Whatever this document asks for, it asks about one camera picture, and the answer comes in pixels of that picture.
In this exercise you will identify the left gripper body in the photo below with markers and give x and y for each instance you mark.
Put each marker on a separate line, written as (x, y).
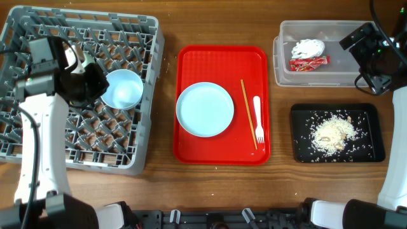
(88, 87)

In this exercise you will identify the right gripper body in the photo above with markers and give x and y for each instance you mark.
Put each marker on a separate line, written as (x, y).
(372, 54)

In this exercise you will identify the small blue bowl with crumbs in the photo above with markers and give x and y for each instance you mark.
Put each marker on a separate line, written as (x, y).
(125, 89)

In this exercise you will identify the white napkin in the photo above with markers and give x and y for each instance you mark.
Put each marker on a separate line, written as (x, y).
(308, 48)

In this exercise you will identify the red snack wrapper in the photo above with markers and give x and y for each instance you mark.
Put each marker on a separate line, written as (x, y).
(310, 64)

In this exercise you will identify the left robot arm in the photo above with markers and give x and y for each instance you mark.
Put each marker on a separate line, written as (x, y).
(44, 199)

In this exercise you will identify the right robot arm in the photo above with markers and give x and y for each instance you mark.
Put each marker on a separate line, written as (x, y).
(382, 64)

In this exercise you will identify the grey dishwasher rack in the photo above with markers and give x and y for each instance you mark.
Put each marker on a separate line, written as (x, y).
(99, 138)

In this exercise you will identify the spilled rice food waste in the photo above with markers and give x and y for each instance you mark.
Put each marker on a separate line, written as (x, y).
(322, 136)

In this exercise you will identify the clear plastic bin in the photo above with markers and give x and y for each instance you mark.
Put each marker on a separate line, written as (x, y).
(340, 72)

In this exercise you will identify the black plastic tray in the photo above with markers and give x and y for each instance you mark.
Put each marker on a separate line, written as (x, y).
(373, 120)

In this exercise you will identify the large light blue plate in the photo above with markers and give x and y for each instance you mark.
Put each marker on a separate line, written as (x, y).
(205, 109)

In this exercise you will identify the wooden chopstick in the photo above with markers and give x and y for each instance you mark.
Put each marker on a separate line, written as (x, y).
(249, 114)

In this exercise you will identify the white plastic fork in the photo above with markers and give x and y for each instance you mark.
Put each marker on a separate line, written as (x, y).
(259, 132)

